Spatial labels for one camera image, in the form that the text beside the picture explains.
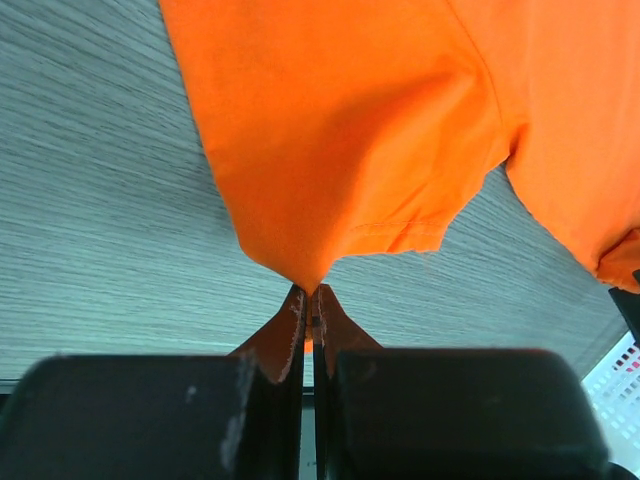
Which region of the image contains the orange t shirt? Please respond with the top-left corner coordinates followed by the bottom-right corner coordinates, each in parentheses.
top-left (158, 0), bottom-right (640, 384)

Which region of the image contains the white plastic basket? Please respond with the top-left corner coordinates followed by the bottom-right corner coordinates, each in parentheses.
top-left (582, 332), bottom-right (640, 476)

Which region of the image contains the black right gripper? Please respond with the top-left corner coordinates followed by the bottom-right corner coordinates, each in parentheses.
top-left (609, 288), bottom-right (640, 344)

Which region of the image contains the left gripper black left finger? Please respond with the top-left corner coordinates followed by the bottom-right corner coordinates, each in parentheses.
top-left (1, 287), bottom-right (306, 479)

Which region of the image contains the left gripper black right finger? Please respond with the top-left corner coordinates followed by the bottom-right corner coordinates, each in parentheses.
top-left (310, 285), bottom-right (610, 479)

